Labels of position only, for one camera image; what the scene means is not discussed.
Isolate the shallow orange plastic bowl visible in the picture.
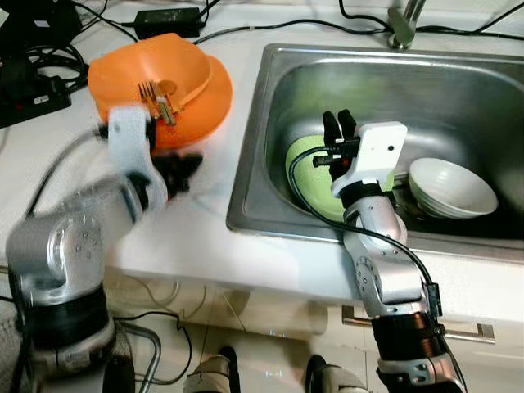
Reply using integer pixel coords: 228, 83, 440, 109
97, 53, 233, 152

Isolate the gold metal fork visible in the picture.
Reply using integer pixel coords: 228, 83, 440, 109
138, 79, 169, 124

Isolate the deep orange plastic bowl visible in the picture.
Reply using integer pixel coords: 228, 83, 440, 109
88, 33, 215, 115

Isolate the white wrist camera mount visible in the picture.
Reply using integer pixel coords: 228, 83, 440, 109
332, 121, 409, 197
106, 104, 158, 196

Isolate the black charger box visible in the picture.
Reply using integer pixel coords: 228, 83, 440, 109
0, 0, 83, 46

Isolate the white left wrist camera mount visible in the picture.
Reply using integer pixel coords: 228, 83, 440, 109
106, 104, 158, 196

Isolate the black power adapter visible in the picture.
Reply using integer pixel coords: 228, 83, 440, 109
133, 7, 204, 40

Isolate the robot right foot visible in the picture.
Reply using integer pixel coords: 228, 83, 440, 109
305, 354, 376, 393

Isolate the steel drawer handle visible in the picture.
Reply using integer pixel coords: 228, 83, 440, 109
342, 305, 497, 345

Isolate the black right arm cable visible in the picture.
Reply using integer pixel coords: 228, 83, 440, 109
287, 146, 445, 328

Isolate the stainless steel sink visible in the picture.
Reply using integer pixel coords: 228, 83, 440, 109
227, 43, 524, 264

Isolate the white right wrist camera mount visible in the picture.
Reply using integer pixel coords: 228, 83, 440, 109
332, 121, 409, 197

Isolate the black adapter cable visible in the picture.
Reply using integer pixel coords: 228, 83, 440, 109
195, 16, 524, 43

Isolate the steel faucet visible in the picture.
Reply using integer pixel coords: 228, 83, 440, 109
388, 0, 427, 50

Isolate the green plate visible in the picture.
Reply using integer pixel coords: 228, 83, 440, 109
285, 135, 410, 224

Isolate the white ribbed bowl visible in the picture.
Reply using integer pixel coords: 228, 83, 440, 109
408, 158, 499, 220

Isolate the black floor cable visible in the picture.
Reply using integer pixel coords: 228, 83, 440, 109
115, 309, 194, 386

